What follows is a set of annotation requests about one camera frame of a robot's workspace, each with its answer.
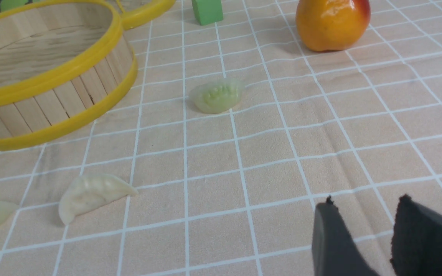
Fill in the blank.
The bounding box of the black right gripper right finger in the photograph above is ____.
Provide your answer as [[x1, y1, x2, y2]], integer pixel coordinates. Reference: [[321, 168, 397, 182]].
[[391, 194, 442, 276]]

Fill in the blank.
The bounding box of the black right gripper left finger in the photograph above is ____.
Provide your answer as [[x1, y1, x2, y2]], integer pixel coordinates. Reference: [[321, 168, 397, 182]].
[[312, 195, 378, 276]]

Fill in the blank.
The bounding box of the pale green dumpling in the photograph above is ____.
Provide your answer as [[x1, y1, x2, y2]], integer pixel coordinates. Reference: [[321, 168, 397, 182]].
[[189, 78, 247, 114]]

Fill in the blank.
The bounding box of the white dumpling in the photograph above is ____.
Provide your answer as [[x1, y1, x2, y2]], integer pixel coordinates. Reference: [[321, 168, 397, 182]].
[[58, 173, 139, 225]]

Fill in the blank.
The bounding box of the bamboo steamer lid yellow rim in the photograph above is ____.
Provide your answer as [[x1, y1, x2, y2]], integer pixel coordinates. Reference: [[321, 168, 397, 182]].
[[107, 0, 176, 30]]

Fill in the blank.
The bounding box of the bamboo steamer tray yellow rim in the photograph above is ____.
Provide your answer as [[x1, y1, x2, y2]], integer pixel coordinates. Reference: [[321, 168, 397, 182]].
[[0, 0, 138, 151]]

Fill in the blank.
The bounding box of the beige checkered tablecloth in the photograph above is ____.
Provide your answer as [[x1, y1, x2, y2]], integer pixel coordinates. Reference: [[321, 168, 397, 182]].
[[0, 0, 442, 276]]

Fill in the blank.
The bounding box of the orange yellow toy pear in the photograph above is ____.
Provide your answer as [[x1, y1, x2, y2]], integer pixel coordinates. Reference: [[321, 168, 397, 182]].
[[296, 0, 371, 52]]

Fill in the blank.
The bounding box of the green cube block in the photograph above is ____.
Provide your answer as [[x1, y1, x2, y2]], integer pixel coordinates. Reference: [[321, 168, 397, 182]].
[[192, 0, 224, 26]]

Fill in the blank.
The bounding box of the green watermelon toy ball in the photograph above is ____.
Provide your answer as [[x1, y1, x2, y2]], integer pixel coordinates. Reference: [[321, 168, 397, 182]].
[[0, 0, 40, 13]]

